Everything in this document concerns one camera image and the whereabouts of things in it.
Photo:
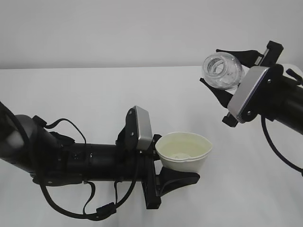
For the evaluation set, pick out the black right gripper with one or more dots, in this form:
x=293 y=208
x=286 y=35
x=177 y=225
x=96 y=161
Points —
x=250 y=58

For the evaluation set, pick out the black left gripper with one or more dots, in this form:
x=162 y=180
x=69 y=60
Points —
x=154 y=186

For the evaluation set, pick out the clear green-label water bottle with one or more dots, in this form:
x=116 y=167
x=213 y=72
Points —
x=223 y=71

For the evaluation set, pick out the white paper cup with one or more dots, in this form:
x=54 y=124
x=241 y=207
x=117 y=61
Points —
x=183 y=151

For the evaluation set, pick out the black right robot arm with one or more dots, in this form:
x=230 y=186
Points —
x=286 y=104

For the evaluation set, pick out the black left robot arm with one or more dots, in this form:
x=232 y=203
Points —
x=52 y=159

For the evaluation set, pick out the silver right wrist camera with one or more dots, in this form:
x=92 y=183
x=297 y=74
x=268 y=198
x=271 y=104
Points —
x=246 y=91

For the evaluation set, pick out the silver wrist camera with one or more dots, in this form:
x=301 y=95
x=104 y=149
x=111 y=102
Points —
x=246 y=91
x=144 y=129

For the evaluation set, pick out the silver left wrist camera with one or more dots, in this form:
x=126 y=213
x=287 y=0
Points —
x=144 y=129

